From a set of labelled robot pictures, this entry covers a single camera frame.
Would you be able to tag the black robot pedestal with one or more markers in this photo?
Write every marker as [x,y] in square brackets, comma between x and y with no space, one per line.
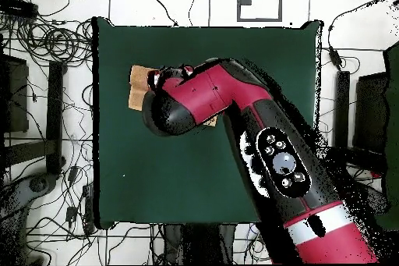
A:
[199,244]

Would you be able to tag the black power strip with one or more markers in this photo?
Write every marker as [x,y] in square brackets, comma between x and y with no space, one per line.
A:
[88,209]
[18,8]

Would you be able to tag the black power adapter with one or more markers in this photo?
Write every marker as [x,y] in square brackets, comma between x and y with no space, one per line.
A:
[71,214]
[335,57]
[73,174]

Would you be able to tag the black box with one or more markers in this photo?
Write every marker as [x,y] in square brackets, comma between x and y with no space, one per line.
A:
[15,97]
[371,107]

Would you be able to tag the black stand leg frame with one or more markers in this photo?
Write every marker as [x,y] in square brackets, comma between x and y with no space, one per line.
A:
[55,107]
[342,107]

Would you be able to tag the tan terry towel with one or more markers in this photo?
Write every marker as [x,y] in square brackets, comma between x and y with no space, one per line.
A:
[138,85]

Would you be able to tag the dark grey stand base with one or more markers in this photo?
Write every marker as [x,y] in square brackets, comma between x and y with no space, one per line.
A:
[37,185]
[377,197]

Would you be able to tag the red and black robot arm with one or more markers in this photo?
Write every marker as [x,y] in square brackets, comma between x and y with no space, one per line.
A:
[212,91]

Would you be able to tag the dark green table cloth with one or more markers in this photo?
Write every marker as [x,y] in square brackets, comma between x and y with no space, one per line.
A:
[156,169]

